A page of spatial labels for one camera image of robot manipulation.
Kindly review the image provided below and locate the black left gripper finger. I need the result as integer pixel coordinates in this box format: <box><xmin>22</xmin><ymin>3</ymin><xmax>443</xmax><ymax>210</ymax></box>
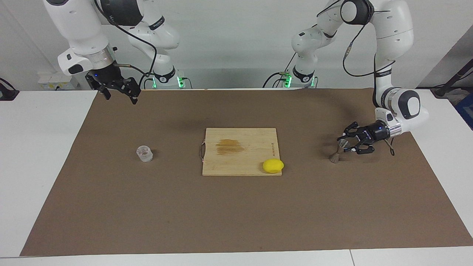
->
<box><xmin>346</xmin><ymin>141</ymin><xmax>375</xmax><ymax>154</ymax></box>
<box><xmin>337</xmin><ymin>122</ymin><xmax>364</xmax><ymax>141</ymax></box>

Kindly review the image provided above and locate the steel cocktail jigger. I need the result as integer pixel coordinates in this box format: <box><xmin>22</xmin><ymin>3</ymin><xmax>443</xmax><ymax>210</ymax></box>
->
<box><xmin>329</xmin><ymin>140</ymin><xmax>350</xmax><ymax>164</ymax></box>

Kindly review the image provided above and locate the clear glass cup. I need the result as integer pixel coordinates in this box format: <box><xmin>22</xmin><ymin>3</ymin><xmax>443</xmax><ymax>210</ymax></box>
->
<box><xmin>136</xmin><ymin>146</ymin><xmax>154</xmax><ymax>163</ymax></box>

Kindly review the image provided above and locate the white power strip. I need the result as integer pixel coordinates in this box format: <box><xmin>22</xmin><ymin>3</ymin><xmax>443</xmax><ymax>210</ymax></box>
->
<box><xmin>37</xmin><ymin>72</ymin><xmax>80</xmax><ymax>90</ymax></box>

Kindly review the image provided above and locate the black stand pole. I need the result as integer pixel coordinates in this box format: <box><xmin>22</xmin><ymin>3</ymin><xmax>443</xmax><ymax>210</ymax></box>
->
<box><xmin>432</xmin><ymin>59</ymin><xmax>473</xmax><ymax>98</ymax></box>

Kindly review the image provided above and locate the yellow lemon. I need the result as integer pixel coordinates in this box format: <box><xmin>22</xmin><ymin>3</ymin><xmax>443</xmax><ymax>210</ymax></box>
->
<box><xmin>262</xmin><ymin>159</ymin><xmax>285</xmax><ymax>174</ymax></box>

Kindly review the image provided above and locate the blue box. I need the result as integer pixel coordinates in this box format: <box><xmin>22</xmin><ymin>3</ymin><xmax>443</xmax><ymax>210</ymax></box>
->
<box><xmin>455</xmin><ymin>92</ymin><xmax>473</xmax><ymax>130</ymax></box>

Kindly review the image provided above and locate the wooden cutting board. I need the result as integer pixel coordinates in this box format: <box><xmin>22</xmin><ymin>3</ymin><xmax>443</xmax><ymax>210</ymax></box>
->
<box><xmin>200</xmin><ymin>128</ymin><xmax>282</xmax><ymax>177</ymax></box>

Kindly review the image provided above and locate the brown paper table mat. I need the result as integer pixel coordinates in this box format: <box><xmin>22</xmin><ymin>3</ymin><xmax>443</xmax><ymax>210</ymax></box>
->
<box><xmin>20</xmin><ymin>88</ymin><xmax>473</xmax><ymax>256</ymax></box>

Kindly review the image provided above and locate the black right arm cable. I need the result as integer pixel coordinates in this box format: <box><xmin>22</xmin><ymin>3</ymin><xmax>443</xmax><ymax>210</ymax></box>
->
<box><xmin>92</xmin><ymin>0</ymin><xmax>157</xmax><ymax>89</ymax></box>

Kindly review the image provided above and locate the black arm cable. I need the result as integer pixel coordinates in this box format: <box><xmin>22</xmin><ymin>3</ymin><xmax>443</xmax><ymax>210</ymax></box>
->
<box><xmin>92</xmin><ymin>0</ymin><xmax>157</xmax><ymax>89</ymax></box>
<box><xmin>316</xmin><ymin>0</ymin><xmax>396</xmax><ymax>156</ymax></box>

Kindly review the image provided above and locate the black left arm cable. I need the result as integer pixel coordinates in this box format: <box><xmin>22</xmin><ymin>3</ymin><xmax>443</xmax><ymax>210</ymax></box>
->
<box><xmin>316</xmin><ymin>0</ymin><xmax>396</xmax><ymax>156</ymax></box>

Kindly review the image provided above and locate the black base cable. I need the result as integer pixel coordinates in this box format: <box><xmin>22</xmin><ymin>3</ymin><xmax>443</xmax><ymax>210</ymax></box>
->
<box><xmin>263</xmin><ymin>52</ymin><xmax>296</xmax><ymax>88</ymax></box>

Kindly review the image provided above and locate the black clamp mount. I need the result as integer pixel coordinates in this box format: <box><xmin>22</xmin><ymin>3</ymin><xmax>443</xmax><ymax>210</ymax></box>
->
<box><xmin>0</xmin><ymin>78</ymin><xmax>20</xmax><ymax>101</ymax></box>

